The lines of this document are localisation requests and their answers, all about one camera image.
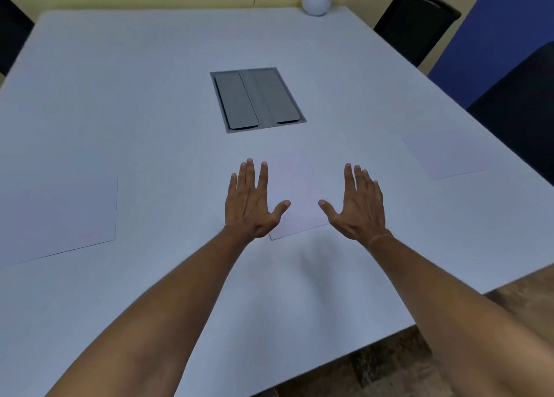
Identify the person's left thumb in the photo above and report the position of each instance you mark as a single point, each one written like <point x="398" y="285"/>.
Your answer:
<point x="280" y="211"/>

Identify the person's right middle finger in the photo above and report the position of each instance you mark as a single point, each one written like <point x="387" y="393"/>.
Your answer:
<point x="360" y="180"/>

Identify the person's left little finger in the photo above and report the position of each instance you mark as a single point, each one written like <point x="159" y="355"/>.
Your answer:
<point x="232" y="184"/>

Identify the person's left hand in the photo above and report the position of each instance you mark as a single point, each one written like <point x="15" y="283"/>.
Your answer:
<point x="248" y="210"/>

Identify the person's right hand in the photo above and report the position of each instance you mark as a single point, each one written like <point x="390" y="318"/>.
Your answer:
<point x="357" y="215"/>

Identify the person's left forearm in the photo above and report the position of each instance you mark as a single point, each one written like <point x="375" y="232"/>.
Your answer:
<point x="164" y="314"/>

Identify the person's right thumb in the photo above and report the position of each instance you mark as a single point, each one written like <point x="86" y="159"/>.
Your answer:
<point x="327" y="210"/>

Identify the person's left middle finger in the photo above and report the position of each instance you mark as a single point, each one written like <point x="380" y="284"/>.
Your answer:
<point x="250" y="174"/>

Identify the person's right forearm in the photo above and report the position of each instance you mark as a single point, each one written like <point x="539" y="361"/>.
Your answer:
<point x="454" y="319"/>

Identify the white paper sheet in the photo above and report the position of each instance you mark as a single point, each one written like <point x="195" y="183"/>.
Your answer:
<point x="445" y="154"/>
<point x="56" y="219"/>
<point x="298" y="193"/>

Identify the person's right little finger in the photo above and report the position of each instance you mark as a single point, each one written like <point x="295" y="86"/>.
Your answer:
<point x="378" y="192"/>

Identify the black mesh chair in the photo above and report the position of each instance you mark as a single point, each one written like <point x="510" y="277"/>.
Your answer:
<point x="415" y="22"/>

